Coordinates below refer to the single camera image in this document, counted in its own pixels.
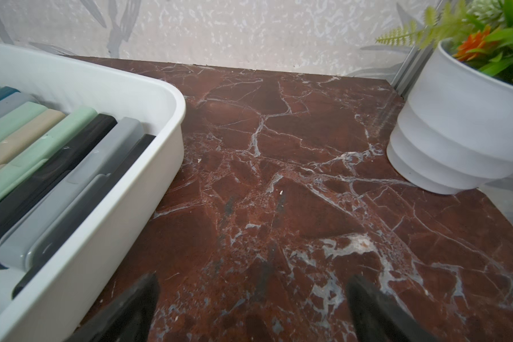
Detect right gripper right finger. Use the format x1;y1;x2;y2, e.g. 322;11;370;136
346;275;437;341

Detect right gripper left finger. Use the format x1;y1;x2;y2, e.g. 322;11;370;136
67;274;160;341

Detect white rectangular storage box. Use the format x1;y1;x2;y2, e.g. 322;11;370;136
0;44;186;341

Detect grey pruning pliers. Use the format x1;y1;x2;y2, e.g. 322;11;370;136
0;92;37;118
0;118;145;272

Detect light green pliers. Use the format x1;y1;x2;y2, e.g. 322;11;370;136
0;107;98;200
0;102;47;142

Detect beige pruning pliers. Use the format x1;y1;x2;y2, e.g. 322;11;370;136
0;109;66;169

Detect small potted flower plant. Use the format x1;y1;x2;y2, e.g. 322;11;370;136
377;1;513;195

